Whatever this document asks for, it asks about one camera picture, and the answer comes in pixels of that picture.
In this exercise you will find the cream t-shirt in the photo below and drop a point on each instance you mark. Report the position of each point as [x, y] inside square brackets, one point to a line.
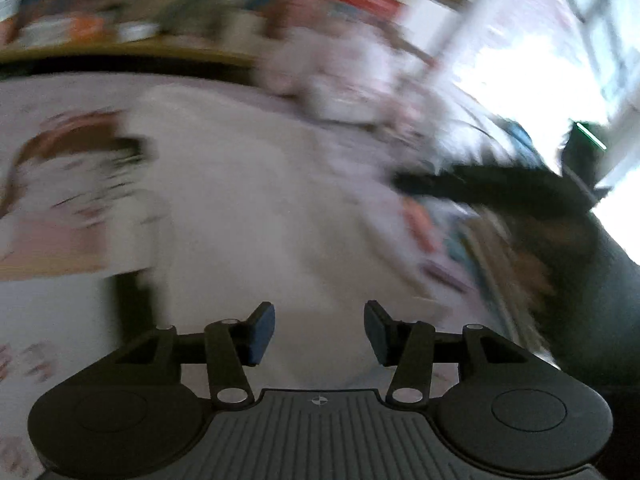
[260, 200]

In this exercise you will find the pink checked cartoon mat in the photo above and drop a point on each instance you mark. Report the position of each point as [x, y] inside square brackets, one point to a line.
[60, 240]

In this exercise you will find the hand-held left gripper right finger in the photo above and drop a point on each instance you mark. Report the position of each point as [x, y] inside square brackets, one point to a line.
[377, 335]

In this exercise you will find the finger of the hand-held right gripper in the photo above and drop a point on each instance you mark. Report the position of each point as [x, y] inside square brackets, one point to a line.
[450, 185]

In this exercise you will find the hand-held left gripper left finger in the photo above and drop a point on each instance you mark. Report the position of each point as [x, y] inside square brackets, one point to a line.
[261, 334]

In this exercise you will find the pink white plush toy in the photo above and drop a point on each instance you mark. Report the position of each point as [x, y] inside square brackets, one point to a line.
[345, 75]

